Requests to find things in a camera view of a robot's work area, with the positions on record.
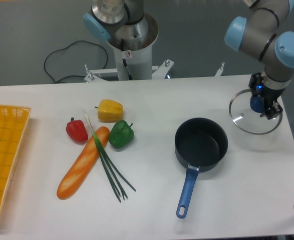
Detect yellow woven basket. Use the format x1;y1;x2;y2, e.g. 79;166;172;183
0;104;32;215

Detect red bell pepper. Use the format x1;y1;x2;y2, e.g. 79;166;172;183
66;117;88;144

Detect black floor cable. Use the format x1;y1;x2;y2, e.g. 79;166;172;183
44;40;109;84

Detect green spring onion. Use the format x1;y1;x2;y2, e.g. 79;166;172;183
85;114;136;203

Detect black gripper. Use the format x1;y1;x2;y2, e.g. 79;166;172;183
248;72;285;120

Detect dark saucepan blue handle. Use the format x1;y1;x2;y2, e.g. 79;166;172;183
175;117;228;219

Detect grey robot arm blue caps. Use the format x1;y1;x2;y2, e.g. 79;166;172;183
83;0;294;119

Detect yellow bell pepper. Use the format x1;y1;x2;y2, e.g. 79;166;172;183
95;99;124;123

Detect orange baguette bread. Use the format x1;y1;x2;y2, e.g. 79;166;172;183
56;136;99;200

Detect glass lid blue knob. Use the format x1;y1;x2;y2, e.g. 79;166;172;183
228;89;282;135

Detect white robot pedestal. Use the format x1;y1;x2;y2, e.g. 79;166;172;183
83;12;225;83

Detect green bell pepper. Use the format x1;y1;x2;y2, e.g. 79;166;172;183
109;120;134;149

